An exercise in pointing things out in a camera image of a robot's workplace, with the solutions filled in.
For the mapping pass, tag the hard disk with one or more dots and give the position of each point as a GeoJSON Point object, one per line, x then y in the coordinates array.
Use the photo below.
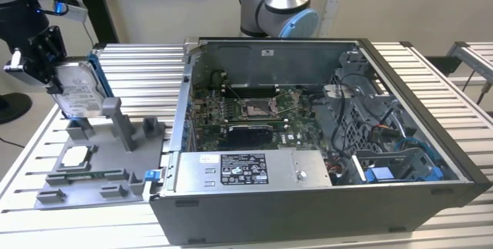
{"type": "Point", "coordinates": [78, 93]}

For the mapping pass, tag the grey metal disk bay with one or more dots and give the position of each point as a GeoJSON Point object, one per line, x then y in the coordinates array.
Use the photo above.
{"type": "Point", "coordinates": [403, 156]}

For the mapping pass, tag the round black stand base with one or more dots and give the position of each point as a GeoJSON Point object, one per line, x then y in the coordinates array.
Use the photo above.
{"type": "Point", "coordinates": [13, 107]}

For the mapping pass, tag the silver CPU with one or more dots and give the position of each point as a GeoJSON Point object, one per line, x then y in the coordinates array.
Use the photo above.
{"type": "Point", "coordinates": [76, 157]}

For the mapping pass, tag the grey parts rack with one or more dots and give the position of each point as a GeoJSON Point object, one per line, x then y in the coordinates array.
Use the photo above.
{"type": "Point", "coordinates": [108, 150]}

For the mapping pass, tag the green RAM stick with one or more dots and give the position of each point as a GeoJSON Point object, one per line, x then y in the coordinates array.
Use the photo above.
{"type": "Point", "coordinates": [84, 174]}

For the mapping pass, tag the blue case latch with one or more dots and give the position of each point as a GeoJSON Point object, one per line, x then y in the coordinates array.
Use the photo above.
{"type": "Point", "coordinates": [152, 175]}

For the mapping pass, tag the black RAM slot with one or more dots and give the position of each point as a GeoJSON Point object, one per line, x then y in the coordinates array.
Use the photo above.
{"type": "Point", "coordinates": [253, 89]}
{"type": "Point", "coordinates": [253, 122]}

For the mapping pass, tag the grey power supply unit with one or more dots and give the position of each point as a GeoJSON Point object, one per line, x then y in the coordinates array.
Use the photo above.
{"type": "Point", "coordinates": [192, 174]}

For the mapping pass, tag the CPU socket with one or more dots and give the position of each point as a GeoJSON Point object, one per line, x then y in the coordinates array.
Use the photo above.
{"type": "Point", "coordinates": [255, 111]}

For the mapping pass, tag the motherboard chipset heatsink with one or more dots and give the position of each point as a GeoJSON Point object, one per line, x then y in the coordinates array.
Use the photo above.
{"type": "Point", "coordinates": [250, 137]}

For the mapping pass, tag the green motherboard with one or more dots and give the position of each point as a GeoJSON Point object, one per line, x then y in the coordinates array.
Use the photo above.
{"type": "Point", "coordinates": [303, 133]}

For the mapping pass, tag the open grey PC case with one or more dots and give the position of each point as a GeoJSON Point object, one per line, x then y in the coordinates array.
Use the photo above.
{"type": "Point", "coordinates": [269, 217]}

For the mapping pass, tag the perforated metal drive cage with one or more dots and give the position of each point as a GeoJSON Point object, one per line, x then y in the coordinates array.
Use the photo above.
{"type": "Point", "coordinates": [358, 133]}

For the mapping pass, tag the blue plastic bay carrier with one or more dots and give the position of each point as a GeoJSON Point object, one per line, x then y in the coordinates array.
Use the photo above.
{"type": "Point", "coordinates": [378, 174]}

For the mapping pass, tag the black box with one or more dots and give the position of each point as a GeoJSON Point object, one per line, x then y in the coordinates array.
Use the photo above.
{"type": "Point", "coordinates": [442, 65]}

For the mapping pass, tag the metal slat table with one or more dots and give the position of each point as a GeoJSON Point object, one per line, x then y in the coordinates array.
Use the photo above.
{"type": "Point", "coordinates": [477, 55]}

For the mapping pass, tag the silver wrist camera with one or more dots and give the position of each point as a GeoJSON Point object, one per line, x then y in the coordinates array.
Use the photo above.
{"type": "Point", "coordinates": [74, 12]}
{"type": "Point", "coordinates": [18, 70]}

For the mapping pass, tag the black metal post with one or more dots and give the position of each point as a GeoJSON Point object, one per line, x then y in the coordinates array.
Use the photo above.
{"type": "Point", "coordinates": [96, 0]}

